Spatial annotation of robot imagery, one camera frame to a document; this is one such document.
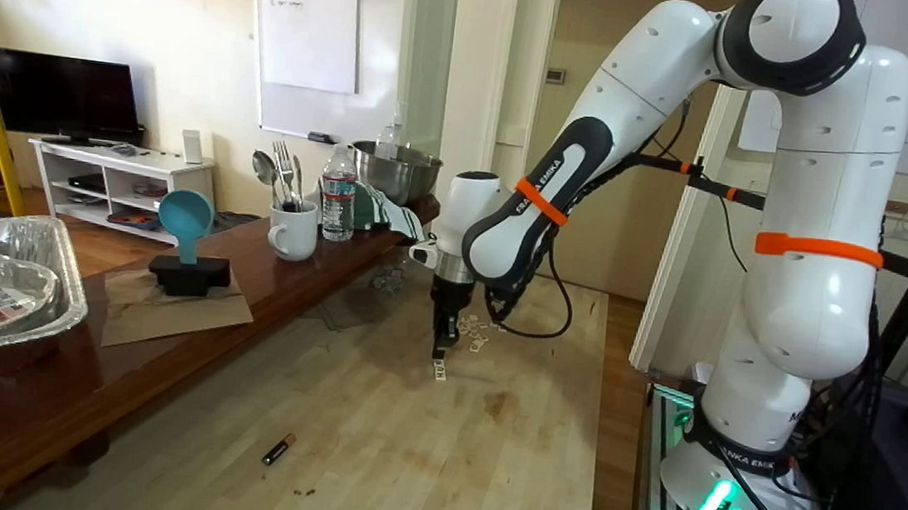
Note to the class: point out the clear plastic bottle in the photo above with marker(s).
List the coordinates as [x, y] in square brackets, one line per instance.
[389, 136]

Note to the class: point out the white mug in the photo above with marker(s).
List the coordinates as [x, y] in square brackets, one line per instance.
[295, 233]

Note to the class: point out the whiteboard eraser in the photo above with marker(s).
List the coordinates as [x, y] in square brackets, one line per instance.
[320, 137]

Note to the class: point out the large foil tray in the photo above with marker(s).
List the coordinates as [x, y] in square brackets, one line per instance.
[46, 249]

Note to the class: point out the black block holder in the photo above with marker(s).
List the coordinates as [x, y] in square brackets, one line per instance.
[190, 273]

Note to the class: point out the teal measuring scoop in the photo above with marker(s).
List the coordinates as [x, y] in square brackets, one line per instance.
[185, 217]

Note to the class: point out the brown paper sheet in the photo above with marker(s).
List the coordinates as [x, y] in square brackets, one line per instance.
[165, 315]

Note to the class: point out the white letter tile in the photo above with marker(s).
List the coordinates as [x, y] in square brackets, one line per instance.
[440, 369]

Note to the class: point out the heap of letter tiles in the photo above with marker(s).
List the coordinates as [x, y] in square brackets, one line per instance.
[480, 334]

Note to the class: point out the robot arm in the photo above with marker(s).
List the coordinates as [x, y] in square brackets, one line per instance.
[826, 199]

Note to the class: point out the television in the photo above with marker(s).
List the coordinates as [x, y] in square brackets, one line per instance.
[61, 95]

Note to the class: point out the metal mixing bowl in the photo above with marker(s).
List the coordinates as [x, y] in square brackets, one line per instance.
[399, 175]

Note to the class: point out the bundle of metal cutlery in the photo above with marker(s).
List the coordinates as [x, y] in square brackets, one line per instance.
[285, 172]

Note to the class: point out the whiteboard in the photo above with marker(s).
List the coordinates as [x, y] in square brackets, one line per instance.
[326, 113]

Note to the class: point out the clear water bottle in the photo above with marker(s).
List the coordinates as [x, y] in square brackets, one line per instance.
[339, 198]

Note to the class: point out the white flip chart paper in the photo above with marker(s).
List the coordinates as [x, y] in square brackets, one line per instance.
[308, 20]

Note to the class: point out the green and white cloth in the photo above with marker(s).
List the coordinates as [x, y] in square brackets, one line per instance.
[383, 211]

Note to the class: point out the dark wooden table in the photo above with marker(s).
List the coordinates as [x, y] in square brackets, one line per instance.
[126, 373]

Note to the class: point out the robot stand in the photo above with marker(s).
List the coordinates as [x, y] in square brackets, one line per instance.
[656, 491]

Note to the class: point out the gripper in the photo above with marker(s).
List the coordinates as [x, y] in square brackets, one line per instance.
[451, 298]

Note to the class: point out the white shelf unit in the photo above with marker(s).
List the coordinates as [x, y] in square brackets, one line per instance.
[125, 167]

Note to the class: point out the black and copper battery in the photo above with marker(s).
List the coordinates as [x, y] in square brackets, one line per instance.
[279, 449]

